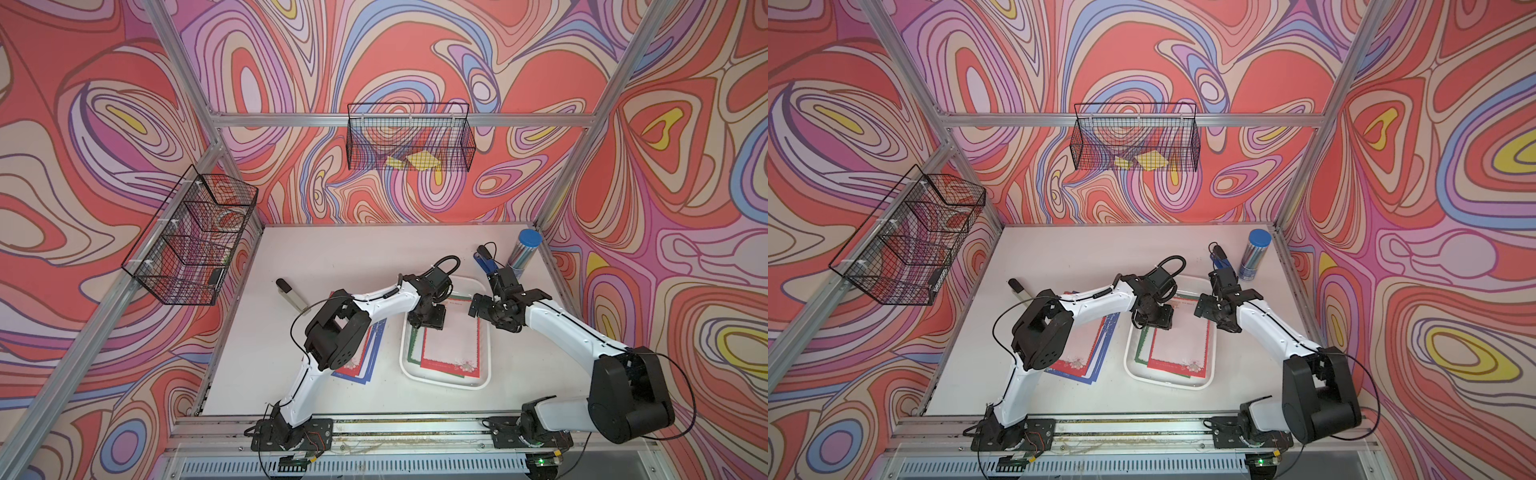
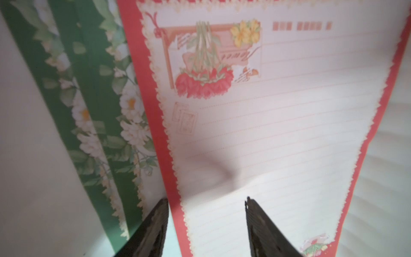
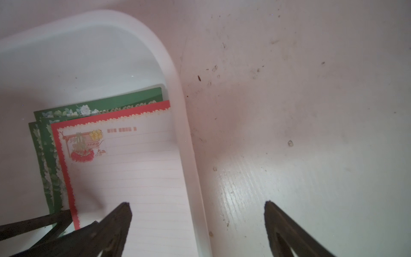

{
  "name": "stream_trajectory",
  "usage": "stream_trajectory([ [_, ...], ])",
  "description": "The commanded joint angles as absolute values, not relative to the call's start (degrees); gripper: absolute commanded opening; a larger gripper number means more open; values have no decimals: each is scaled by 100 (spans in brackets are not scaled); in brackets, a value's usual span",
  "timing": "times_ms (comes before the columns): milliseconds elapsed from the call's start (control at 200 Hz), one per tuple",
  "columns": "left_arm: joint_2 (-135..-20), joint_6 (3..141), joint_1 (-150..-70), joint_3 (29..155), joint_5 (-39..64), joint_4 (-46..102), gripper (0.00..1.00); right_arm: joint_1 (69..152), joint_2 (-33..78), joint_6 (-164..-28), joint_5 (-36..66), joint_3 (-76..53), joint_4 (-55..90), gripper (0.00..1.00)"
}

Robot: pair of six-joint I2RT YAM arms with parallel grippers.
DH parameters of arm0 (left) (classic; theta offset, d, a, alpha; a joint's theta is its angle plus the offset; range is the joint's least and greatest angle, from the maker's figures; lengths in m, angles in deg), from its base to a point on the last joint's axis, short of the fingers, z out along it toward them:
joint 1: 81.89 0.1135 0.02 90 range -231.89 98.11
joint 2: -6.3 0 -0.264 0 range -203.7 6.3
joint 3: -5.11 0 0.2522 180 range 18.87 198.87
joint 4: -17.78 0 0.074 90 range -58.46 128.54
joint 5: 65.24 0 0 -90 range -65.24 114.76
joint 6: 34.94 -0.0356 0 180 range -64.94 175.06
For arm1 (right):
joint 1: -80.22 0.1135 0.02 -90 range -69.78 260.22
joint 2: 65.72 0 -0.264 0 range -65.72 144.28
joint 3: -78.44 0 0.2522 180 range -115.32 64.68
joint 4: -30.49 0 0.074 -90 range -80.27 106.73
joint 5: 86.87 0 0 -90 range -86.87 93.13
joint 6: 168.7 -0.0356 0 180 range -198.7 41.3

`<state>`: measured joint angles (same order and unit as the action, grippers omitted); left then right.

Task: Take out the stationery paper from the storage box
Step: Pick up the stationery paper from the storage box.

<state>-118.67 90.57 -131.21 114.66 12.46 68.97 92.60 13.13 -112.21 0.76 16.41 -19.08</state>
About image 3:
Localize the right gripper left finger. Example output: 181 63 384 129
14 202 132 257

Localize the white plastic storage tray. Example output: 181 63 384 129
1 11 212 257

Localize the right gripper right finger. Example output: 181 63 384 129
264 201 333 257

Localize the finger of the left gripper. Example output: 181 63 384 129
1 210 73 247

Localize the green bordered stationery sheet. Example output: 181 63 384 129
34 85 163 212

